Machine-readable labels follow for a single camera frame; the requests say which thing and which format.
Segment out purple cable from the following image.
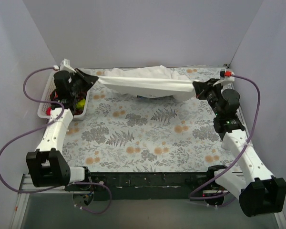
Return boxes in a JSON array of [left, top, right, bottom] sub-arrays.
[[188, 75, 262, 208], [0, 66, 112, 214]]

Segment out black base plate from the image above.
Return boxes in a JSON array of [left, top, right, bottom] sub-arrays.
[[64, 172, 235, 202]]

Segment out yellow green toy fruit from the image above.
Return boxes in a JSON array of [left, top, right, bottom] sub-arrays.
[[76, 99, 86, 110]]

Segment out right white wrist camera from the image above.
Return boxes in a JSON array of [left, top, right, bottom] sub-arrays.
[[213, 69, 235, 86]]

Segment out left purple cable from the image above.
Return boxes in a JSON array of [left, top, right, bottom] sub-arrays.
[[0, 66, 112, 214]]

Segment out white t-shirt with flower print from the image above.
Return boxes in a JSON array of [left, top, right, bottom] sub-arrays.
[[98, 65, 196, 102]]

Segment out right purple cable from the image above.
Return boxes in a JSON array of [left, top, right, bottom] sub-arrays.
[[188, 75, 262, 208]]

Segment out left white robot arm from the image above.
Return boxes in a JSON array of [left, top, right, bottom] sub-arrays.
[[26, 69, 99, 191]]

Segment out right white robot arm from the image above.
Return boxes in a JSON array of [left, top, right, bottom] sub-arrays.
[[189, 79, 286, 217]]

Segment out aluminium frame rail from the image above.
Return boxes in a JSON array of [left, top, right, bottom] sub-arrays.
[[18, 173, 277, 194]]

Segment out white plastic fruit basket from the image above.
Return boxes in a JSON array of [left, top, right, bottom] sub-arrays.
[[37, 71, 90, 121]]

